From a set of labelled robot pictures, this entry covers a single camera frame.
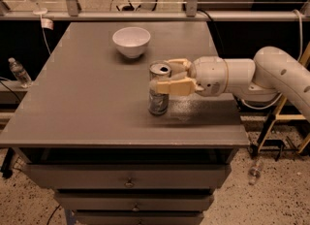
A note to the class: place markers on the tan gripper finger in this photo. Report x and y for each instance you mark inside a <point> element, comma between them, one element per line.
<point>183,87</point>
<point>179,64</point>

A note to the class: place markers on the white bowl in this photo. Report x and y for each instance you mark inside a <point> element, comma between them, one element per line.
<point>132,42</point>

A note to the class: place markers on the plastic bottle on floor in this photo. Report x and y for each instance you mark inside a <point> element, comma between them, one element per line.
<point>255,171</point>

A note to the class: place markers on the plastic water bottle on ledge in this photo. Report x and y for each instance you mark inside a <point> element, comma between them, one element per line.
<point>20,73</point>

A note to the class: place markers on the top drawer knob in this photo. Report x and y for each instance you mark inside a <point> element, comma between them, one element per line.
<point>129,183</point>

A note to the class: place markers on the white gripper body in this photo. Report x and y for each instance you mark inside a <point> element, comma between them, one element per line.
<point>209,74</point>

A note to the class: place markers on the drawer knob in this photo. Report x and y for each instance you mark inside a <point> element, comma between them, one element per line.
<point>135,208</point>
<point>129,183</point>

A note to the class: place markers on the yellow black stand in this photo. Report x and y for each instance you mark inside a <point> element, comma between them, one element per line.
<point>281,128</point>

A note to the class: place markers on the crushed red bull can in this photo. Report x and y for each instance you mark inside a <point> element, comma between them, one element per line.
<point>158,103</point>

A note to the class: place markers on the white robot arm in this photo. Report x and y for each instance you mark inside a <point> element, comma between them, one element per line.
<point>241,80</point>

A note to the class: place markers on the grey drawer cabinet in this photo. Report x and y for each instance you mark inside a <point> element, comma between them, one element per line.
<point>84,128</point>

